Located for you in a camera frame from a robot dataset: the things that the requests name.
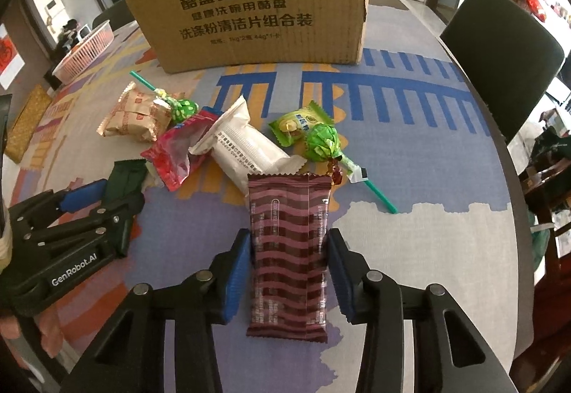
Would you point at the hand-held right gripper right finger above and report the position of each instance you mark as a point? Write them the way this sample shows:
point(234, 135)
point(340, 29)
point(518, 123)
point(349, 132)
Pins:
point(341, 281)

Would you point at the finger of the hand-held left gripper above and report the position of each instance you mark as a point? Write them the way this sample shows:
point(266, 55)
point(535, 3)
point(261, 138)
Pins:
point(84, 196)
point(111, 221)

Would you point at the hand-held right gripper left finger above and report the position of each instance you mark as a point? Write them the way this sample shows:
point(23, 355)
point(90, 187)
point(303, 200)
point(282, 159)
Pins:
point(234, 279)

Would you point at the dark green snack packet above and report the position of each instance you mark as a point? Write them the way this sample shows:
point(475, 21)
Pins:
point(127, 179)

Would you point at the brown striped snack packet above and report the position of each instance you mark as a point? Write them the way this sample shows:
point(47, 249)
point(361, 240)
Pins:
point(287, 250)

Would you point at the golden biscuit packet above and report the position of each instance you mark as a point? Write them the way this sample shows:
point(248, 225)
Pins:
point(129, 116)

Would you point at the pink snack packet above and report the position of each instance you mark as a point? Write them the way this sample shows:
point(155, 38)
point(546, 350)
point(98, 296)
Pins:
point(178, 152)

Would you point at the green lollipop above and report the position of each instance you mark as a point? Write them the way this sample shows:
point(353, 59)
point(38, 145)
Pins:
point(322, 143)
point(183, 110)

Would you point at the white snack packet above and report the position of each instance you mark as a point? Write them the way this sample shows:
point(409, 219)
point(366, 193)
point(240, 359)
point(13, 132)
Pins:
point(250, 143)

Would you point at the green yellow candy packet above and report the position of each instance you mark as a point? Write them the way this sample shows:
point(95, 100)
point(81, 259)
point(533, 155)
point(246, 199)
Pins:
point(292, 123)

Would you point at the yellow cloth at edge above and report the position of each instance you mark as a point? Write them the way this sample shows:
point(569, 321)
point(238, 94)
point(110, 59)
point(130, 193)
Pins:
point(29, 121)

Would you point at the white basket of oranges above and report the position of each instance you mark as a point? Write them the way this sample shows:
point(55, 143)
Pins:
point(84, 56)

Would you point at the colourful patterned tablecloth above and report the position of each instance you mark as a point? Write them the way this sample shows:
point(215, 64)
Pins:
point(401, 152)

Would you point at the red and white poster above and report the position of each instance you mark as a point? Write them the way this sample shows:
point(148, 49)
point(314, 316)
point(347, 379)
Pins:
point(9, 58)

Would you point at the dark upholstered chair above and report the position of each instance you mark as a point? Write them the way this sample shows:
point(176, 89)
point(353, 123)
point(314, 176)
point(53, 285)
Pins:
point(116, 16)
point(499, 58)

